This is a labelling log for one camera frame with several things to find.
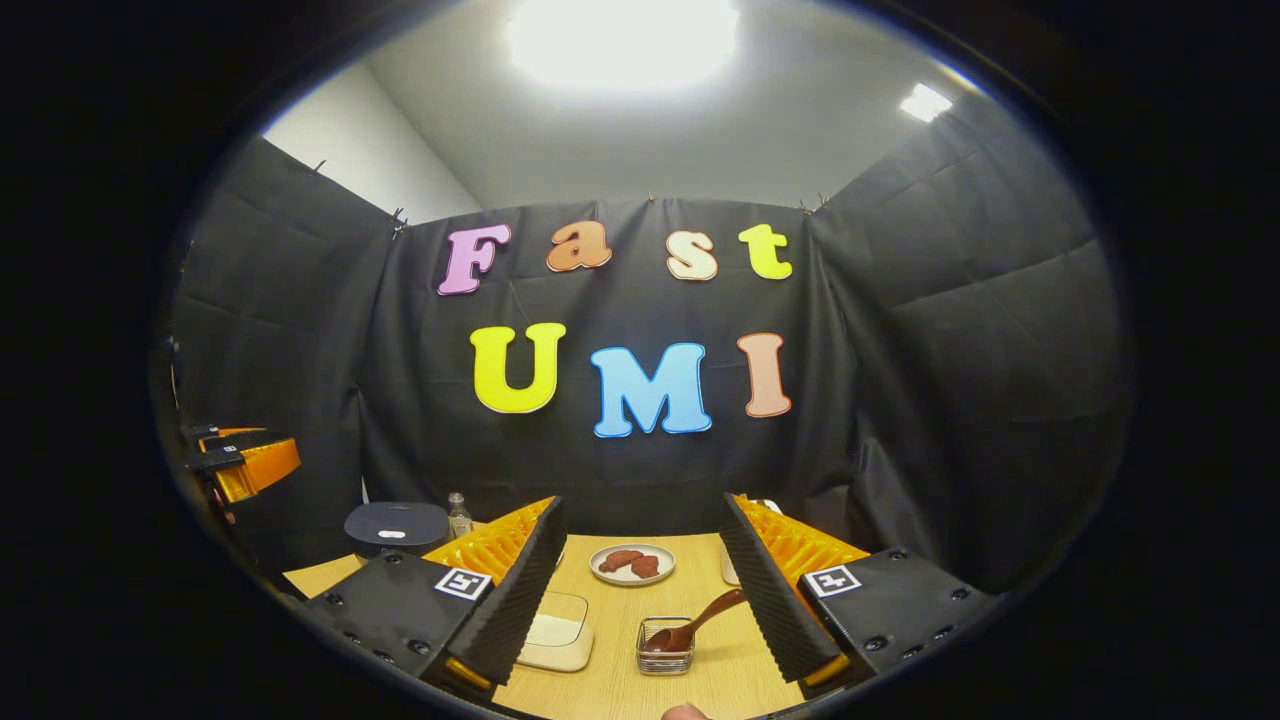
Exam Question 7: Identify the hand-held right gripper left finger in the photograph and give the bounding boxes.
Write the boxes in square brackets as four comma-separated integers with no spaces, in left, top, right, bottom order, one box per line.
[300,497,568,701]

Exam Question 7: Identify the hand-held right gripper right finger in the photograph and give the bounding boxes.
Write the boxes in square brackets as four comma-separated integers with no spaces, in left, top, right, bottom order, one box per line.
[720,492,1001,713]

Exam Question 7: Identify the brown wooden spoon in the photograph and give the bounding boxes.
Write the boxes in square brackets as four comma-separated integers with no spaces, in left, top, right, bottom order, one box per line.
[643,588,749,655]

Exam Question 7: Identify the metal wire chopstick holder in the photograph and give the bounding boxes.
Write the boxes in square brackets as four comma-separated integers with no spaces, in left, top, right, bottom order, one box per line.
[636,616,697,677]

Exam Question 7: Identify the black silver rice cooker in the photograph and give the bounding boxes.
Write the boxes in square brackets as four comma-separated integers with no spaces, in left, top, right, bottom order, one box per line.
[344,501,451,559]

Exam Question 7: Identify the white toaster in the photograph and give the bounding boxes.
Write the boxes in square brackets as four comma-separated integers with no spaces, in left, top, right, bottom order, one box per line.
[720,498,783,587]

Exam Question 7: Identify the clear glass dish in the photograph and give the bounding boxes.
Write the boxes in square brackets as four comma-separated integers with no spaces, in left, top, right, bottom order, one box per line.
[517,590,595,673]

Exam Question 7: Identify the white round plate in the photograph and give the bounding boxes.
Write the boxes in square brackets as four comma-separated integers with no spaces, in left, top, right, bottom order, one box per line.
[589,543,677,587]

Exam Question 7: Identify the small ceiling light panel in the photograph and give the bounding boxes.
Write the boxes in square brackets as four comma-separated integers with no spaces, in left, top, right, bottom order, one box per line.
[898,83,954,124]

